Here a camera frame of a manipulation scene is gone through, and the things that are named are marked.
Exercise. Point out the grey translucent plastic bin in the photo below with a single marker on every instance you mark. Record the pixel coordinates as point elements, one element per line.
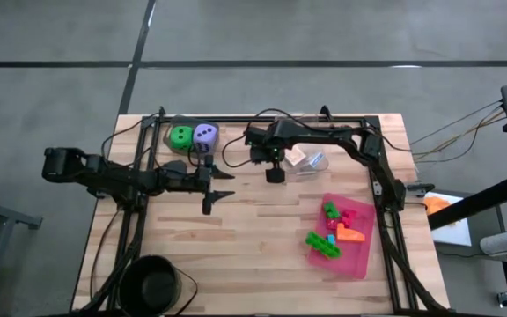
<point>167,141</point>

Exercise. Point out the black aluminium table frame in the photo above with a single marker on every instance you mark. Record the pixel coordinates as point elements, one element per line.
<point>381,264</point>

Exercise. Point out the small blue toy brick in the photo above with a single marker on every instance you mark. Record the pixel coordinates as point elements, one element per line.
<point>331,239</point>

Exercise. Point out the green foam die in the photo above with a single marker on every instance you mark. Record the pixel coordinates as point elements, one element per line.
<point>181,137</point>

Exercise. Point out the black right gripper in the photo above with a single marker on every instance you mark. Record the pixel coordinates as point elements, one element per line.
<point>264,143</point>

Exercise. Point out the long green toy brick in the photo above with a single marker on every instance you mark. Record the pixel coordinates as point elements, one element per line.
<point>321,244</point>

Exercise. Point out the orange-sided playing card deck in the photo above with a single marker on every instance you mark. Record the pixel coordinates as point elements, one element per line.
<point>296,156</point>

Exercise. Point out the short green toy brick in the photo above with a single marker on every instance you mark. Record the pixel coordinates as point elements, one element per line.
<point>332,210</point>

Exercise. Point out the pink plastic bin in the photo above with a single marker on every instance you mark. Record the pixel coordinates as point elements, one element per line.
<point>359,260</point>

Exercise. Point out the yellow-orange toy brick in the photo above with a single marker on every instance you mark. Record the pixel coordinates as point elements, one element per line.
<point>350,234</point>

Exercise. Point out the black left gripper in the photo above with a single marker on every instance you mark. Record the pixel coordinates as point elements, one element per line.
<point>192,180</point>

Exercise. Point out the orange object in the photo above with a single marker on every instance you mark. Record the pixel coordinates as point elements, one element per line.
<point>438,205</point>

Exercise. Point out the white roll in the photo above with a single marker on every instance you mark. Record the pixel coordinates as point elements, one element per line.
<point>500,242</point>

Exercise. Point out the black bucket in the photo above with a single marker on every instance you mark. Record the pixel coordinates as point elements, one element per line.
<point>150,286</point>

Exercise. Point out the small red toy brick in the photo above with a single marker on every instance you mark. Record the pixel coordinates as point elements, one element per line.
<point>332,224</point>

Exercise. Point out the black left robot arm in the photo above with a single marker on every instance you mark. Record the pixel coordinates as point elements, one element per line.
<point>117,180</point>

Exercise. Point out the purple foam die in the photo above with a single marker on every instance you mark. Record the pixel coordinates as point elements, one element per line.
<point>205,136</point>

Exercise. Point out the black diagonal beam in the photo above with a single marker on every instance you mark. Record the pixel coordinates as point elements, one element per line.
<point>478,202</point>

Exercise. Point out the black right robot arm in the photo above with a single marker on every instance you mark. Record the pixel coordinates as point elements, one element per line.
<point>350,136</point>

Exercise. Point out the white paper sheet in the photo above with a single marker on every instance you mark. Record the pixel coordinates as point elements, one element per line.
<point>456,233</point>

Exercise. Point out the clear plastic bin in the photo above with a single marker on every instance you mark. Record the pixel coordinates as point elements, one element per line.
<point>319,174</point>

